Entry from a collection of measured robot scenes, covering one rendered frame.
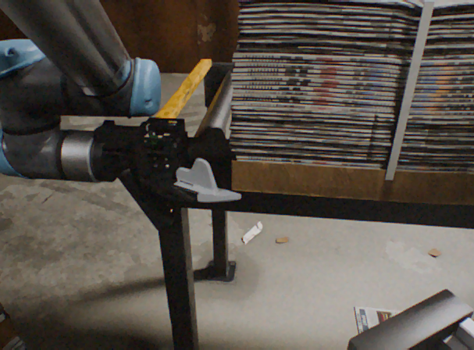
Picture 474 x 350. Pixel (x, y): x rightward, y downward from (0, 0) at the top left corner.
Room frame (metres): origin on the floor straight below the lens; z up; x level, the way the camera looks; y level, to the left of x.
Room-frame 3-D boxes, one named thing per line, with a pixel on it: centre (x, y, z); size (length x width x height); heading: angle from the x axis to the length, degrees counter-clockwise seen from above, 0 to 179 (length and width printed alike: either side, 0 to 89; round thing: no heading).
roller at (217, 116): (0.82, 0.03, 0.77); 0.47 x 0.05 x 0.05; 173
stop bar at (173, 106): (0.85, 0.11, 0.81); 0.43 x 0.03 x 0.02; 173
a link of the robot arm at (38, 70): (0.49, 0.27, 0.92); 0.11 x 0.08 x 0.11; 87
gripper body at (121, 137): (0.48, 0.13, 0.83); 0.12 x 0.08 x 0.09; 83
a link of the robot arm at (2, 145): (0.49, 0.29, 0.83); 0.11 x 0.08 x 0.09; 83
